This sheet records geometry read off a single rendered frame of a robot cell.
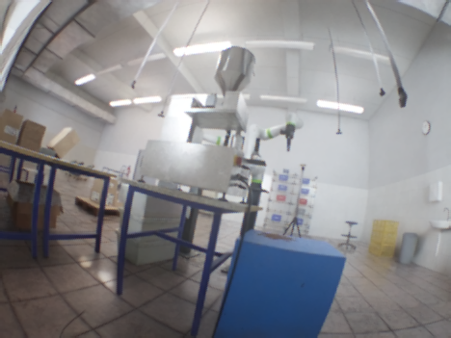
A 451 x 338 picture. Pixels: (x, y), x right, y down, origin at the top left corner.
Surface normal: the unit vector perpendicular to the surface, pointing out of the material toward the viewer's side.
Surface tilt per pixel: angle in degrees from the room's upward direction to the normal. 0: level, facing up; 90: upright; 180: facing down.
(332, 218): 90
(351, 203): 90
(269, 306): 90
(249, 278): 90
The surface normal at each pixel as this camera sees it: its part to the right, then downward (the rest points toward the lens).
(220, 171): -0.29, -0.20
